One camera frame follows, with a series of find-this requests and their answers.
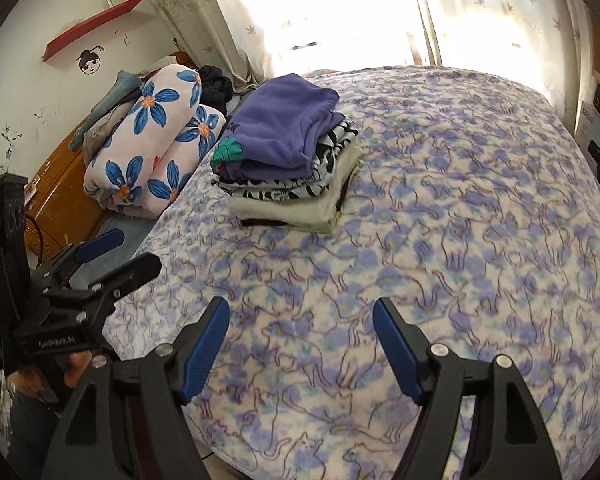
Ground folded blue jeans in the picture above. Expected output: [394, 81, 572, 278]
[69, 70, 143, 151]

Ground black white patterned folded garment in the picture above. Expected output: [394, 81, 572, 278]
[215, 117, 361, 201]

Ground red wall shelf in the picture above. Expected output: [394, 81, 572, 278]
[43, 0, 145, 62]

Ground person's left hand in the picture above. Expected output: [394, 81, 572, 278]
[7, 352, 95, 411]

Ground cream folded garment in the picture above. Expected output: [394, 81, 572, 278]
[228, 147, 363, 233]

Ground beige folded cloth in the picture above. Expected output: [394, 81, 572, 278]
[82, 105, 131, 166]

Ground person's blue jeans leg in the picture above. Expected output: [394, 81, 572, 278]
[7, 390, 63, 480]

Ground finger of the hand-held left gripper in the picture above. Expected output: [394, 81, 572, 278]
[35, 229, 125, 291]
[50, 254, 162, 328]

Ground dark cloth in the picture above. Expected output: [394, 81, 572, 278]
[198, 65, 236, 111]

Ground blue flower folded quilt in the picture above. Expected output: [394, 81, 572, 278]
[82, 64, 227, 220]

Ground purple hoodie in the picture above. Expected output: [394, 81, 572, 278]
[211, 73, 346, 185]

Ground floral patterned curtain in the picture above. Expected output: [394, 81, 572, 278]
[407, 0, 588, 126]
[125, 0, 291, 93]

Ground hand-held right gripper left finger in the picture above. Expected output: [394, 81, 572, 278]
[42, 296, 231, 480]

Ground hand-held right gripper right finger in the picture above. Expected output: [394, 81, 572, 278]
[372, 297, 563, 480]

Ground black and white box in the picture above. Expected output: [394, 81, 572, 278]
[576, 105, 600, 161]

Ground face wall sticker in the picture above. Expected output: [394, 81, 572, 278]
[77, 45, 105, 76]

